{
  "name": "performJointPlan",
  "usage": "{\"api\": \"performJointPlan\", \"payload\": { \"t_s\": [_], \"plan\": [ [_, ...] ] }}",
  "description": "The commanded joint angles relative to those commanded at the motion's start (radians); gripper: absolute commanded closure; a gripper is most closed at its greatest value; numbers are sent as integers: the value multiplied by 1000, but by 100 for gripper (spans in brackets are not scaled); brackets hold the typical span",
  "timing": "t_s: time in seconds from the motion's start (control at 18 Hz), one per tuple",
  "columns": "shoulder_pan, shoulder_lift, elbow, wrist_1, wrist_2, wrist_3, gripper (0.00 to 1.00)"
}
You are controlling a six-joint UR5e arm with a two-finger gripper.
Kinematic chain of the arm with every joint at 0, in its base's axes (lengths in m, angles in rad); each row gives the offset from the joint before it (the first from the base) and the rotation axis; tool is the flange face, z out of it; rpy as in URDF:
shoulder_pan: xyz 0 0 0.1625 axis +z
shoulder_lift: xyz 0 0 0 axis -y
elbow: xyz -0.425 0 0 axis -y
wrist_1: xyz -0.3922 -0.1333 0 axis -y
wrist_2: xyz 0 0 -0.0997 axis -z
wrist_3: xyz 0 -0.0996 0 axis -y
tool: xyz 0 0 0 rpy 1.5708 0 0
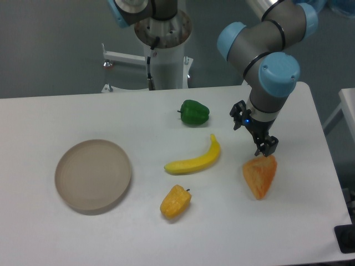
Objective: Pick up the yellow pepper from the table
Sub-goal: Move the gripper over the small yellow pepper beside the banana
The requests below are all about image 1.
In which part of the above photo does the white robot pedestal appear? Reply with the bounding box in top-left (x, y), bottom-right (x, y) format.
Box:
top-left (134, 9), bottom-right (192, 90)

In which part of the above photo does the yellow toy pepper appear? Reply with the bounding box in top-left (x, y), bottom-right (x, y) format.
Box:
top-left (160, 185), bottom-right (192, 219)

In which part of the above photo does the black cable on pedestal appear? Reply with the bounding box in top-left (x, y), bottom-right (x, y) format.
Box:
top-left (146, 36), bottom-right (160, 91)

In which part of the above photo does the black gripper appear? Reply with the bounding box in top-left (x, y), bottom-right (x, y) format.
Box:
top-left (230, 100), bottom-right (278, 157)

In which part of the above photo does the black device at edge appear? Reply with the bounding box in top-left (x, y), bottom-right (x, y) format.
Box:
top-left (334, 224), bottom-right (354, 254)

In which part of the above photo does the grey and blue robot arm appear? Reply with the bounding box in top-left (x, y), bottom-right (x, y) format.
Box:
top-left (108, 1), bottom-right (318, 156)

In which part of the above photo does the yellow toy banana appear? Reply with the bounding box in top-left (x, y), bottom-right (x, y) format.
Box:
top-left (164, 134), bottom-right (221, 175)

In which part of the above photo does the white table at right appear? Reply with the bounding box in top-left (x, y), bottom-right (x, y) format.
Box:
top-left (322, 88), bottom-right (354, 140)

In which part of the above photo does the orange toy fruit slice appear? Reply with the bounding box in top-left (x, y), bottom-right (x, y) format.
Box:
top-left (242, 155), bottom-right (277, 200)

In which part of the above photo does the beige round plate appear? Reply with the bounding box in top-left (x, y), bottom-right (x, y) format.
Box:
top-left (54, 139), bottom-right (132, 215)

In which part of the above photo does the green toy pepper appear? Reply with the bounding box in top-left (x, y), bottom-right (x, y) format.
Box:
top-left (178, 100), bottom-right (210, 125)

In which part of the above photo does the white pedestal base frame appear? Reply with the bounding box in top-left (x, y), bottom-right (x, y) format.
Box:
top-left (102, 44), bottom-right (194, 91)

